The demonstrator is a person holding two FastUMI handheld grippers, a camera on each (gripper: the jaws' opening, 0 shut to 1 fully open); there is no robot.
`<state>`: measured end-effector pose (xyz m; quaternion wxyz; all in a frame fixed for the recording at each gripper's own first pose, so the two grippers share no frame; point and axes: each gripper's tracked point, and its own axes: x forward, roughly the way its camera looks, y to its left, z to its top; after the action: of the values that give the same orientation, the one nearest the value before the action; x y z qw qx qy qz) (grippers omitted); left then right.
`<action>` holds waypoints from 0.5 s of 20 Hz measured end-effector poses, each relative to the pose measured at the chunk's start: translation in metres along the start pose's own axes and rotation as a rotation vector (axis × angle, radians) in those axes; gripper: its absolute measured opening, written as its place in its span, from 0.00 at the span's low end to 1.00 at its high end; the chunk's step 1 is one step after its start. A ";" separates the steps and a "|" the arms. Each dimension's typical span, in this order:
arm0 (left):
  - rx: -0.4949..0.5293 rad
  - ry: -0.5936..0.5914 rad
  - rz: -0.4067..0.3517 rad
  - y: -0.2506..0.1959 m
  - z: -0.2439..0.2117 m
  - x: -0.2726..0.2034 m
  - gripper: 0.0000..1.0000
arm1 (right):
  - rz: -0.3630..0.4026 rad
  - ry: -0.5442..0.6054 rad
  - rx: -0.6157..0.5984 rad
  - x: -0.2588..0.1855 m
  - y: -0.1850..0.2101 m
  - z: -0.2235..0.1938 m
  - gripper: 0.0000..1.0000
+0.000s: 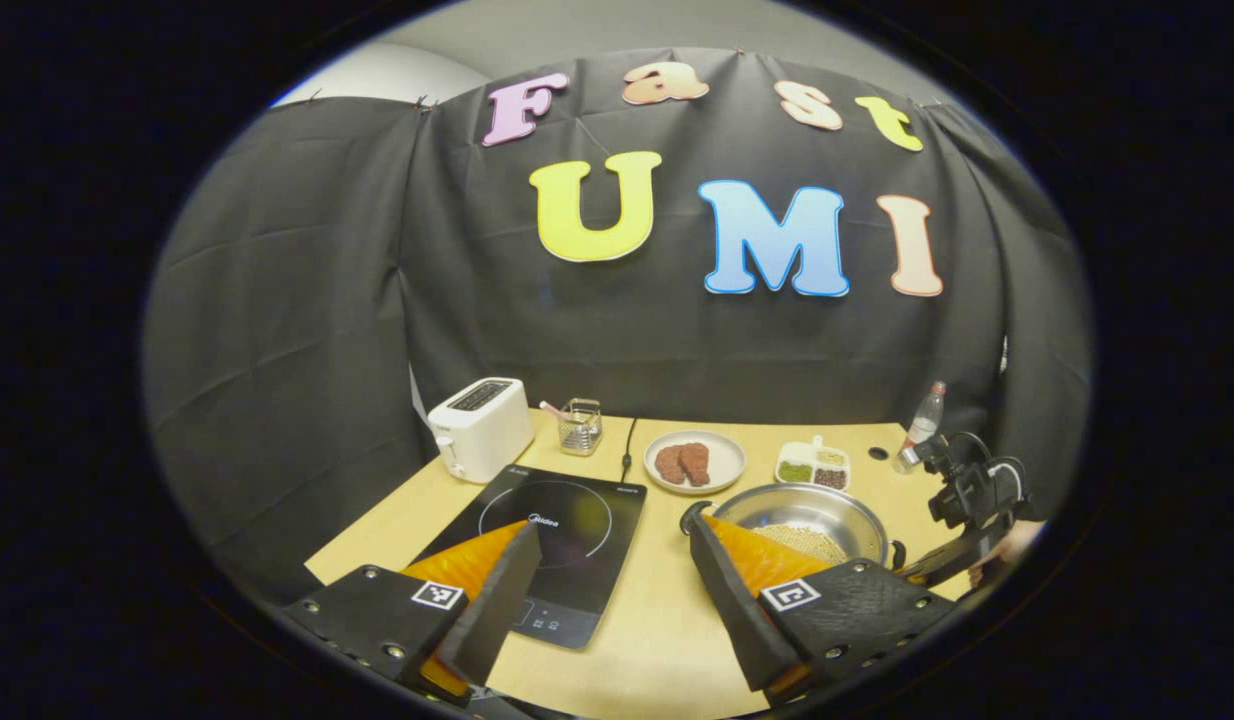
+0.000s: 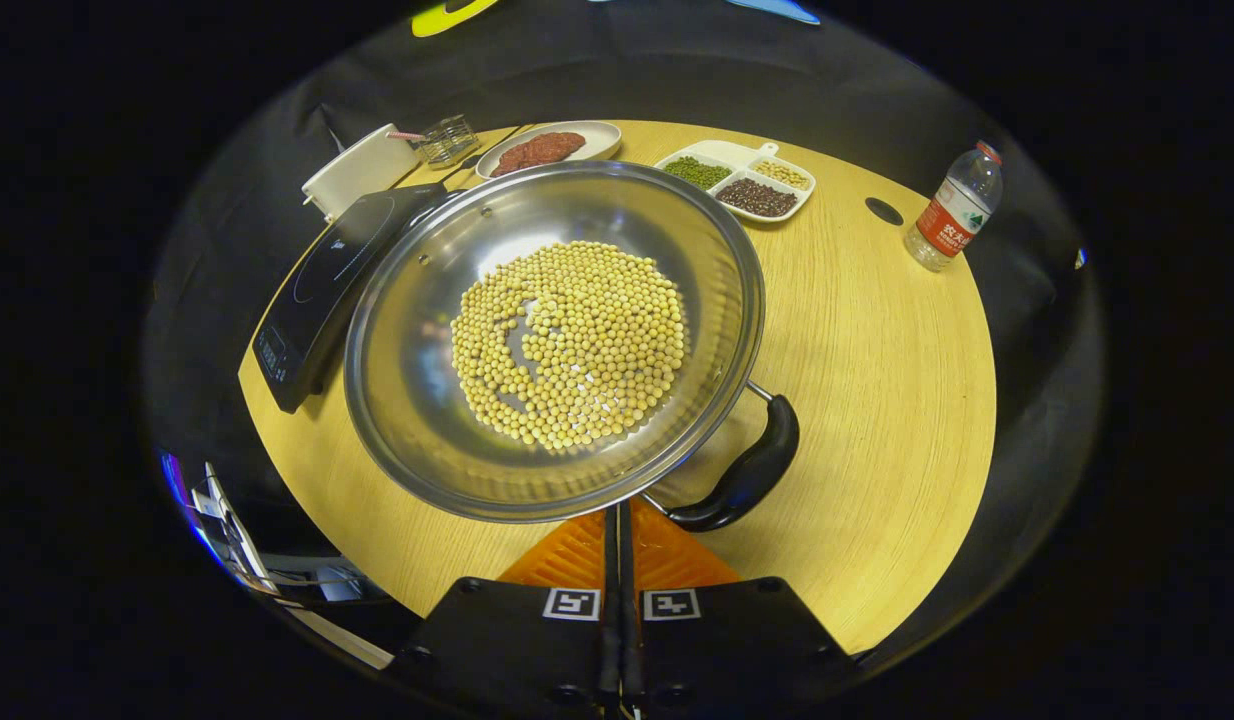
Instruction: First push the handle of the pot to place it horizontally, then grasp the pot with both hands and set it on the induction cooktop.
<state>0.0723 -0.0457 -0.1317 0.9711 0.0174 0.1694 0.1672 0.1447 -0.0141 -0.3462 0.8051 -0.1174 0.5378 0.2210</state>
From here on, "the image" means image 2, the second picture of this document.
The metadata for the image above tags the black induction cooktop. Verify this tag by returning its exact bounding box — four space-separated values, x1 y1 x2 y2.
252 183 458 414

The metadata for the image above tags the stainless steel pot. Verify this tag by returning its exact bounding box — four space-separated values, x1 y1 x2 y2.
343 160 801 533

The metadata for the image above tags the small wire basket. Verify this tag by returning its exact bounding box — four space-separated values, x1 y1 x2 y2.
415 113 481 169

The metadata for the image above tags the dark red bean heap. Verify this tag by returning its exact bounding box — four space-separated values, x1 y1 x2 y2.
717 178 798 219

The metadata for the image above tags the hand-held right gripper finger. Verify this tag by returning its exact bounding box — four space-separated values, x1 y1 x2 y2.
620 497 858 720
387 505 621 720

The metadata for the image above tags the white divided dish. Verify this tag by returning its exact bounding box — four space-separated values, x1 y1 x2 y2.
654 140 817 224

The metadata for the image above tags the round white plate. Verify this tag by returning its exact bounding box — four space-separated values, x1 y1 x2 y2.
475 120 623 181

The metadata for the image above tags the clear water bottle red label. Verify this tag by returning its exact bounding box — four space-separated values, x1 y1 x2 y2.
903 140 1004 273

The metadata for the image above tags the white toaster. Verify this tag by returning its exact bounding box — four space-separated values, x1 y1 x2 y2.
301 123 423 223

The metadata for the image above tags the green mung bean heap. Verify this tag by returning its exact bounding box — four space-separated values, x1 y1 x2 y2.
663 156 732 191

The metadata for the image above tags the pile of soybeans in pot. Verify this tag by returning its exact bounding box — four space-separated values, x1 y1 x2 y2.
450 240 690 451

